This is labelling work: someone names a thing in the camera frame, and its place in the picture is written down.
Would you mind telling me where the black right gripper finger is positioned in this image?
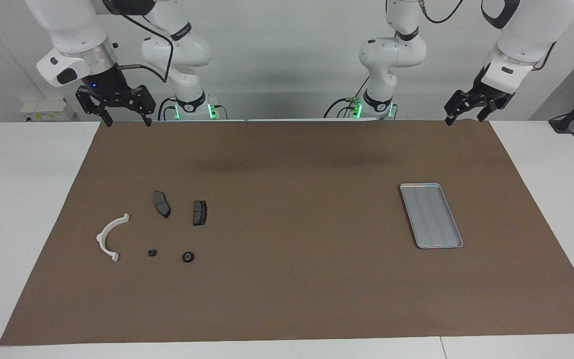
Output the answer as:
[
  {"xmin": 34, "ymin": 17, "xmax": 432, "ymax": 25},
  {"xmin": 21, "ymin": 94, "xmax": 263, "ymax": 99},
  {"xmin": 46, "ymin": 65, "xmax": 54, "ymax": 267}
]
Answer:
[
  {"xmin": 119, "ymin": 85, "xmax": 157, "ymax": 127},
  {"xmin": 75, "ymin": 86, "xmax": 115, "ymax": 127}
]

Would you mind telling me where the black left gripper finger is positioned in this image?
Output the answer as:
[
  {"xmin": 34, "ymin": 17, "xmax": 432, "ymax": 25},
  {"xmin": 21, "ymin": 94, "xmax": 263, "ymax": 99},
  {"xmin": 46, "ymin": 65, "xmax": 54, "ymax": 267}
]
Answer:
[
  {"xmin": 476, "ymin": 94, "xmax": 512, "ymax": 123},
  {"xmin": 443, "ymin": 90, "xmax": 472, "ymax": 127}
]

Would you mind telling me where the silver metal tray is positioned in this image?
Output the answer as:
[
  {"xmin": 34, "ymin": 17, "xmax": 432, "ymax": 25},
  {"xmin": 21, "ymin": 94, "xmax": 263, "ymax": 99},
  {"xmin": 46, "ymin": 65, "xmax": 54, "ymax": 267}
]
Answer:
[{"xmin": 400, "ymin": 183, "xmax": 464, "ymax": 249}]

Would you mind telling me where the white socket box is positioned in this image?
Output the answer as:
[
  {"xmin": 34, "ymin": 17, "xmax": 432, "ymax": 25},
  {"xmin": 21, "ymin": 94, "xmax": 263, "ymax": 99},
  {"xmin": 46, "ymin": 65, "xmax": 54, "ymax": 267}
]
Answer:
[{"xmin": 20, "ymin": 97, "xmax": 76, "ymax": 122}]

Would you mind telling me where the dark curved brake pad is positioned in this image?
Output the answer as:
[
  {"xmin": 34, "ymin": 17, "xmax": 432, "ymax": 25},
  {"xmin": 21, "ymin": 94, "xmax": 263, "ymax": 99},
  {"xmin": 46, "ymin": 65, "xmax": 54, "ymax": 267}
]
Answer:
[{"xmin": 152, "ymin": 190, "xmax": 171, "ymax": 219}]

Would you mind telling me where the dark rectangular brake pad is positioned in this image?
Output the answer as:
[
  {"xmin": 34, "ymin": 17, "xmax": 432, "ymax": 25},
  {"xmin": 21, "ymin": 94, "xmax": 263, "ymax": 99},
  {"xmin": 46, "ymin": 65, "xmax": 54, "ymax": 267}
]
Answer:
[{"xmin": 192, "ymin": 200, "xmax": 208, "ymax": 226}]

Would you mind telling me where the white curved plastic part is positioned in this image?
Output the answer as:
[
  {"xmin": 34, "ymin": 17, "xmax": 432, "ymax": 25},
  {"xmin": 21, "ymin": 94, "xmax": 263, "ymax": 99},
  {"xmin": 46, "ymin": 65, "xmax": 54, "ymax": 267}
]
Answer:
[{"xmin": 96, "ymin": 213, "xmax": 131, "ymax": 263}]

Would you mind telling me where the brown table mat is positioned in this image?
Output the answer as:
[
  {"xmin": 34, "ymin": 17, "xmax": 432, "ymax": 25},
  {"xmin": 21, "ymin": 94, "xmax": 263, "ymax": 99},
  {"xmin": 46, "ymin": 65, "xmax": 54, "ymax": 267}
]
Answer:
[{"xmin": 0, "ymin": 120, "xmax": 574, "ymax": 347}]

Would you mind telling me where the black right base cable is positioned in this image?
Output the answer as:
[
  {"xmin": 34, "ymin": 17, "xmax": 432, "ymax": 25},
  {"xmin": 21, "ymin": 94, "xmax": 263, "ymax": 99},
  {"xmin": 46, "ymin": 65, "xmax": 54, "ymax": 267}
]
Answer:
[{"xmin": 157, "ymin": 97, "xmax": 179, "ymax": 121}]

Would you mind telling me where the black base cable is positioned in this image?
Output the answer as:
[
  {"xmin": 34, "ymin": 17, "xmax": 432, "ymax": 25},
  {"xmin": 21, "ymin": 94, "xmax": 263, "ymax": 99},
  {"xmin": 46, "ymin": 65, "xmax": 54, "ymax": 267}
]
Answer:
[
  {"xmin": 157, "ymin": 97, "xmax": 179, "ymax": 121},
  {"xmin": 323, "ymin": 75, "xmax": 371, "ymax": 119}
]

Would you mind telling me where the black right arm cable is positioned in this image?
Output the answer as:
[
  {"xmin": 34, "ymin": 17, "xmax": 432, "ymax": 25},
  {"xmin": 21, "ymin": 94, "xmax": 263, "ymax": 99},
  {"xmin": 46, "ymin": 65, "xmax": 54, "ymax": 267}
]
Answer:
[{"xmin": 103, "ymin": 0, "xmax": 174, "ymax": 84}]

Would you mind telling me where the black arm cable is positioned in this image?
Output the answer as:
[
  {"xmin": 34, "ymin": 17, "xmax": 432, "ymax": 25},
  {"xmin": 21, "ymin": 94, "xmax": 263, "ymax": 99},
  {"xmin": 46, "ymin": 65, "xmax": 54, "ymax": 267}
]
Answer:
[
  {"xmin": 419, "ymin": 0, "xmax": 558, "ymax": 71},
  {"xmin": 103, "ymin": 0, "xmax": 174, "ymax": 84}
]

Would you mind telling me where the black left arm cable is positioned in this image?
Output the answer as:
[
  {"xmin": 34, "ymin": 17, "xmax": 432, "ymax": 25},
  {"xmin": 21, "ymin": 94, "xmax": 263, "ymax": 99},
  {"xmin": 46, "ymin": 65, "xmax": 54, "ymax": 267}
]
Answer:
[{"xmin": 419, "ymin": 0, "xmax": 558, "ymax": 71}]

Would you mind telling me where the black left base cable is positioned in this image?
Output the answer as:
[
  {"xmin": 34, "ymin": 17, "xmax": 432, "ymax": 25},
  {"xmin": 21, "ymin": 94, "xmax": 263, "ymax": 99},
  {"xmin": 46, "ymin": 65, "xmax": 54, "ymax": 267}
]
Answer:
[{"xmin": 323, "ymin": 75, "xmax": 371, "ymax": 119}]

